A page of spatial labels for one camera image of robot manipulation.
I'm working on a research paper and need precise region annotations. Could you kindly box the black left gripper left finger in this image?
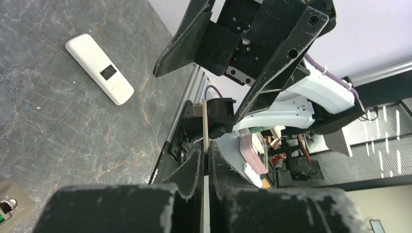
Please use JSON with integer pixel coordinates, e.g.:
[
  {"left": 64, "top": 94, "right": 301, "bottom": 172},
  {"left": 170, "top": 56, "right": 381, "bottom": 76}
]
[{"left": 34, "top": 142, "right": 204, "bottom": 233}]

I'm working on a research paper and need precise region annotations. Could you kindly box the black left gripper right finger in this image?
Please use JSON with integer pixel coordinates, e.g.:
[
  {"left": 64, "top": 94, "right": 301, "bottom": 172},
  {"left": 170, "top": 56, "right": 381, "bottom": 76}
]
[{"left": 208, "top": 141, "right": 366, "bottom": 233}]

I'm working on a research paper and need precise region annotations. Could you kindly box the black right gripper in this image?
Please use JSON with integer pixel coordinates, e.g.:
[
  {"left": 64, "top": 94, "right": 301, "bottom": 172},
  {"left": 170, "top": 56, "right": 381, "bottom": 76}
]
[{"left": 153, "top": 0, "right": 336, "bottom": 124}]

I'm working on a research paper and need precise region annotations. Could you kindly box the beige battery cover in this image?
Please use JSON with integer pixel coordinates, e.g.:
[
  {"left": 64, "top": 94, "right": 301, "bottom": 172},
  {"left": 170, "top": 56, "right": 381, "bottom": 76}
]
[{"left": 193, "top": 100, "right": 211, "bottom": 233}]

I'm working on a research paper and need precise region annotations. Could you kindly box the beige remote control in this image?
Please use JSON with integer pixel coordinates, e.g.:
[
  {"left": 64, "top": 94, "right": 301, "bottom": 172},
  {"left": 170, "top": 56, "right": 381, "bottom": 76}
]
[{"left": 0, "top": 181, "right": 34, "bottom": 233}]

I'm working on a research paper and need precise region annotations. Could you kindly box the white remote control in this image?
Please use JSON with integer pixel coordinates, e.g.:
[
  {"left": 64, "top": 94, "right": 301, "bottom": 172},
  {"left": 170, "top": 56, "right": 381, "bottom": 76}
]
[{"left": 65, "top": 33, "right": 134, "bottom": 105}]

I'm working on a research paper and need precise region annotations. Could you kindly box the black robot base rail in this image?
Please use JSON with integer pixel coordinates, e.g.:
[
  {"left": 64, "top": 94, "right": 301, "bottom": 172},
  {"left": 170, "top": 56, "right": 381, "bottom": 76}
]
[{"left": 149, "top": 100, "right": 203, "bottom": 184}]

